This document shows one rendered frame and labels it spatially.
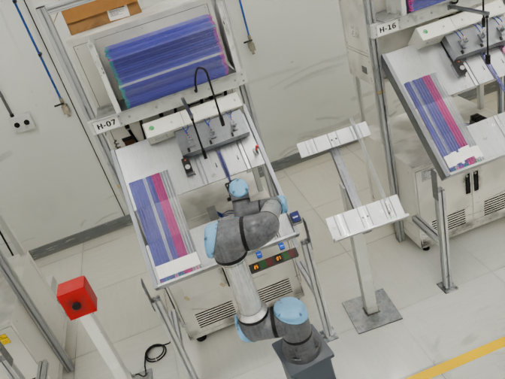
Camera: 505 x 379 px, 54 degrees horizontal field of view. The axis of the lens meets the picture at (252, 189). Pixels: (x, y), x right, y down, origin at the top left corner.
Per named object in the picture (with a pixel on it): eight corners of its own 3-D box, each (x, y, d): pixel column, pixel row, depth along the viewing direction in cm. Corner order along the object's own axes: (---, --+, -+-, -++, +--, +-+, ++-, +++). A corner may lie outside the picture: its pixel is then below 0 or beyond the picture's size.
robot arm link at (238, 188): (231, 200, 199) (228, 179, 200) (231, 201, 210) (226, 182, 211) (251, 196, 200) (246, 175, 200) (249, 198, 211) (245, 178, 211)
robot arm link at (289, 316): (312, 341, 183) (306, 314, 176) (277, 346, 185) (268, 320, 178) (310, 316, 193) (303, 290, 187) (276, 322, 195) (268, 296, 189)
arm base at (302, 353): (328, 352, 189) (323, 334, 184) (292, 371, 186) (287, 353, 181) (309, 327, 202) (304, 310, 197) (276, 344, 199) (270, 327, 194)
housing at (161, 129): (244, 117, 255) (243, 104, 242) (152, 150, 250) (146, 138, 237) (238, 104, 258) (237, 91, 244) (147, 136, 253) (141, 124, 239)
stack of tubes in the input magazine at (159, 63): (231, 74, 235) (213, 16, 222) (126, 109, 230) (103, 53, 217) (225, 68, 246) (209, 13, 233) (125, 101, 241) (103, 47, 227)
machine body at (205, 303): (306, 303, 291) (283, 217, 261) (193, 348, 284) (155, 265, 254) (274, 244, 348) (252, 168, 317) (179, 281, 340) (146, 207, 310)
